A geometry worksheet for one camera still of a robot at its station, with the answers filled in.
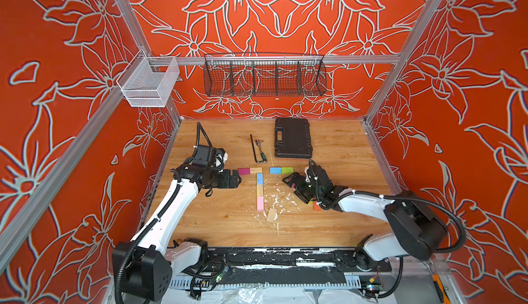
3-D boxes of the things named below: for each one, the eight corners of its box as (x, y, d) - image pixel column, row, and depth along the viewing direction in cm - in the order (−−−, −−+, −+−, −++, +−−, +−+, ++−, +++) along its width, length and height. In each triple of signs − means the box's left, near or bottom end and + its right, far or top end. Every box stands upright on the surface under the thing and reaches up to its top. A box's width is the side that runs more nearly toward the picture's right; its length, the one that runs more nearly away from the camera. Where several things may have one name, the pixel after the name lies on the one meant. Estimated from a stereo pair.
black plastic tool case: (275, 160, 102) (276, 155, 99) (273, 123, 119) (274, 117, 115) (313, 160, 102) (315, 154, 98) (306, 123, 119) (307, 117, 115)
